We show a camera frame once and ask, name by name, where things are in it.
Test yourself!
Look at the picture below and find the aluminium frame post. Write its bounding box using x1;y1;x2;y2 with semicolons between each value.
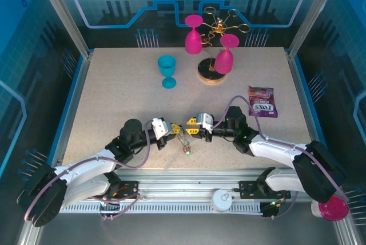
287;0;345;57
31;0;94;57

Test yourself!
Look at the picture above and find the teal plastic goblet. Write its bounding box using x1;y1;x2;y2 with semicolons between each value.
157;54;177;89

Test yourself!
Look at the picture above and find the keyring with keys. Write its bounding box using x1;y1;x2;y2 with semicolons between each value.
176;131;193;156

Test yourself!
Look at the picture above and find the gold wire glass rack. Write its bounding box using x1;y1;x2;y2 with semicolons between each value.
197;6;251;86

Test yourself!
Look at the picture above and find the purple candy bag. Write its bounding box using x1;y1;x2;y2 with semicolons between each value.
247;85;279;118

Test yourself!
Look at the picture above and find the white tin can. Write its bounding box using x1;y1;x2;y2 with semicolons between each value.
210;189;233;212

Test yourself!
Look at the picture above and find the aluminium side rail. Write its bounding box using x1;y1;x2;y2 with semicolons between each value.
17;50;95;245
285;49;355;245

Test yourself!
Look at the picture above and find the white slotted cable duct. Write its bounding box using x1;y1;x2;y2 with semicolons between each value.
61;202;265;215

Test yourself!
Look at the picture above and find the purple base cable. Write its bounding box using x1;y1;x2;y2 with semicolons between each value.
90;192;141;222
262;195;298;219

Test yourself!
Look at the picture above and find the pink and white cup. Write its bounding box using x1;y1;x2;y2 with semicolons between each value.
311;195;350;222

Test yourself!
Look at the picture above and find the pink plastic goblet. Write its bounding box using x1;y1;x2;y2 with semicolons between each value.
214;34;239;74
184;15;203;55

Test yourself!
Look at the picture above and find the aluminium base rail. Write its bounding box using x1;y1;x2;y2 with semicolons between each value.
55;168;315;204

